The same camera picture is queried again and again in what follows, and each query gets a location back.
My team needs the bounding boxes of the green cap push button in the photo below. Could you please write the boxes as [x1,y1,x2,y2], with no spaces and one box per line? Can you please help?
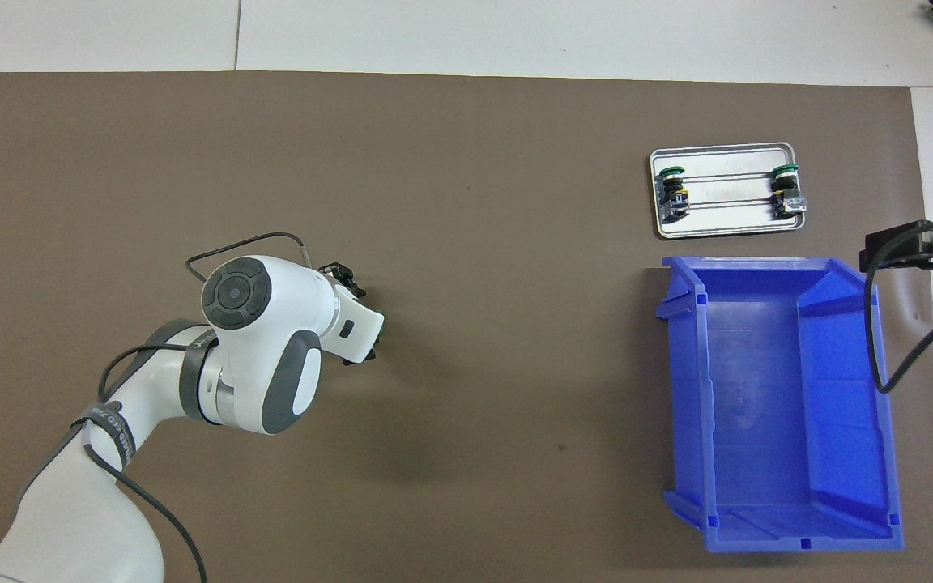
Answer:
[769,163,807,221]
[655,164,692,223]

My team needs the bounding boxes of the brown table mat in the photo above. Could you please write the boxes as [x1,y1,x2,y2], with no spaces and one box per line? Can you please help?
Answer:
[0,71,933,583]

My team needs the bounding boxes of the grey metal tray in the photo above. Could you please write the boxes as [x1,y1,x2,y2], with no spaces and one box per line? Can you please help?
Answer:
[649,143,807,240]

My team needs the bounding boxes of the blue plastic storage bin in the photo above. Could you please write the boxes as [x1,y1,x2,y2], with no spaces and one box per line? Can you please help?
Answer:
[654,255,905,554]

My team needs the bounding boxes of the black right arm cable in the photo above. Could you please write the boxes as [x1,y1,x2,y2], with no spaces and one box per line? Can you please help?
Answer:
[862,219,933,395]

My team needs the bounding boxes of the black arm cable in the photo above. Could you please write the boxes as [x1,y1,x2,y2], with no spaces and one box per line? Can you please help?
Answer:
[862,219,933,395]
[21,232,330,583]

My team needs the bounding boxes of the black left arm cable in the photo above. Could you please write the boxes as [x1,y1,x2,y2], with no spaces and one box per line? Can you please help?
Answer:
[21,232,330,583]

